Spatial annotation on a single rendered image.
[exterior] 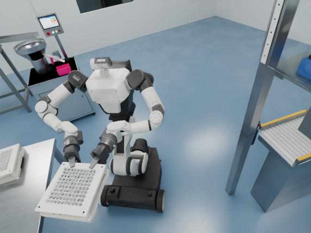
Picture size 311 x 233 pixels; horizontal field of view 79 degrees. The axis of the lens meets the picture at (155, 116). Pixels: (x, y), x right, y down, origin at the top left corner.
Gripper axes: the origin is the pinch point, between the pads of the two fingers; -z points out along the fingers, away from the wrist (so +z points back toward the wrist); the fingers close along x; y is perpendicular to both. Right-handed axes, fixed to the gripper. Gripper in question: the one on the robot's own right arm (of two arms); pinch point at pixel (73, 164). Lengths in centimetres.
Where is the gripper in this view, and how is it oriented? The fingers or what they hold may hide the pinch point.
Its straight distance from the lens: 108.8
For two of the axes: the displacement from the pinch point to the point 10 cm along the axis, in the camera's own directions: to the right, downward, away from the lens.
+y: -9.1, 3.4, -2.3
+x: 1.2, 7.5, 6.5
